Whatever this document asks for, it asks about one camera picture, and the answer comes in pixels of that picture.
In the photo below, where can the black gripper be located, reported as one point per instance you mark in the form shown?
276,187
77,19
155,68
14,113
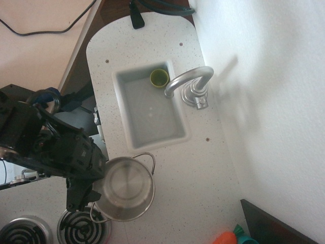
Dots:
71,153

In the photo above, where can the stainless steel pot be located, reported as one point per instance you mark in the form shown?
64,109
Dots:
127,189

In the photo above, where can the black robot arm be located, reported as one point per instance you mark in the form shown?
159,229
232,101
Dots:
32,137

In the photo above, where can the right stove burner coil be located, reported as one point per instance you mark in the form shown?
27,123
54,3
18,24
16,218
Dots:
83,227

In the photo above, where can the stove burner coil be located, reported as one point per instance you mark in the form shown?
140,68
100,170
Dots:
83,227
27,229

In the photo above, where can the silver stove knob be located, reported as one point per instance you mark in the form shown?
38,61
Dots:
26,176

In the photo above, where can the left stove burner coil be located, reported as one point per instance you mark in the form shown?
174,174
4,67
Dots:
27,229

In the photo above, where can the grey sink basin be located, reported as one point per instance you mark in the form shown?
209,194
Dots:
150,120

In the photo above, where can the green plastic cup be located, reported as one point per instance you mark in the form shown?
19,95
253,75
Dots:
159,78

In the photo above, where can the orange toy carrot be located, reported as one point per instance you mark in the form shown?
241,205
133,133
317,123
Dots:
226,238

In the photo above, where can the silver toy faucet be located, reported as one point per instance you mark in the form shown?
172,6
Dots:
194,91

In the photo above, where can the teal plastic toy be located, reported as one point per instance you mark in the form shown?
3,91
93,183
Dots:
241,237

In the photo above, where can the dark brown board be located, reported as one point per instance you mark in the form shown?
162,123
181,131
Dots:
264,228

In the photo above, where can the black strap clip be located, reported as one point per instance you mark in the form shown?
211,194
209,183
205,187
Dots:
136,18

